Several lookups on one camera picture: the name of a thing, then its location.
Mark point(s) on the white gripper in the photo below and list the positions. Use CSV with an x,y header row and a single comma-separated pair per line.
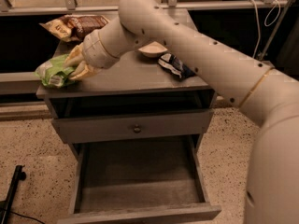
x,y
94,50

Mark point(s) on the green rice chip bag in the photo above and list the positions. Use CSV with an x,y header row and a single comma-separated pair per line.
x,y
53,74

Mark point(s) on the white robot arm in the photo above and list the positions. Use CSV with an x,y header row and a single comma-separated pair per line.
x,y
260,92

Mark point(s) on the brown chip bag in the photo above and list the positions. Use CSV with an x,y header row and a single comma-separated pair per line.
x,y
69,28

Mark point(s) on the closed grey upper drawer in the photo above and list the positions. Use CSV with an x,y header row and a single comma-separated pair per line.
x,y
110,128

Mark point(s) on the blue chip bag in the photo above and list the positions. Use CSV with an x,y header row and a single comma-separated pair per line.
x,y
175,66

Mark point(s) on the grey wooden drawer cabinet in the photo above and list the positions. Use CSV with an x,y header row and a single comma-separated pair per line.
x,y
134,85

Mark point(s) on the round metal drawer knob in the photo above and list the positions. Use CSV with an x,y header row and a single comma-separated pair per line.
x,y
137,129

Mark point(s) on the open grey lower drawer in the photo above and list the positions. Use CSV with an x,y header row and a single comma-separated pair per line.
x,y
140,181

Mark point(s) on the slanted metal stand pole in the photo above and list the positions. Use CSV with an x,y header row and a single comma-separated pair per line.
x,y
277,22

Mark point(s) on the metal railing frame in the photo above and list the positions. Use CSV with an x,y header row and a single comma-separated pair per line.
x,y
62,0

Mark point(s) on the black pole with cable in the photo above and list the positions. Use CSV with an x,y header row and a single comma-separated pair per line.
x,y
5,205

